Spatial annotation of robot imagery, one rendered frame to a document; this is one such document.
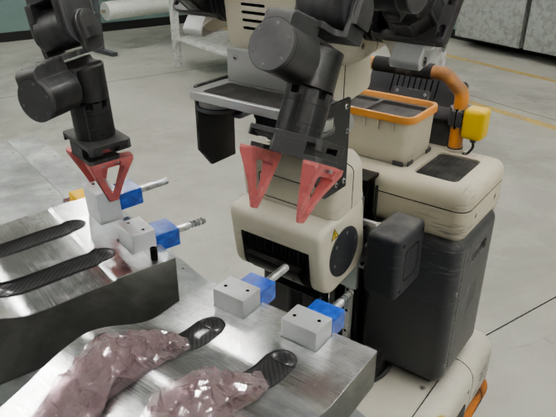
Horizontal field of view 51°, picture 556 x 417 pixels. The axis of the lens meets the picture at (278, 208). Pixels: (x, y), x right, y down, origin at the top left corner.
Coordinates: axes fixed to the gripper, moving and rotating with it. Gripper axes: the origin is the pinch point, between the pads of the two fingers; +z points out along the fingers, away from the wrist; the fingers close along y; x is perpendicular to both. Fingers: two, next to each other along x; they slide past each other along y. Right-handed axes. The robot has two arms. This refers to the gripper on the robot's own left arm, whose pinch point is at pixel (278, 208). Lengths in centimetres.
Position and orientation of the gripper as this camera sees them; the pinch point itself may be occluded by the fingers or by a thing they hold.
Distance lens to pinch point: 71.1
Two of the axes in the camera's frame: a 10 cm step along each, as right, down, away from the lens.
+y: 8.1, 2.7, -5.2
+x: 5.3, 0.6, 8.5
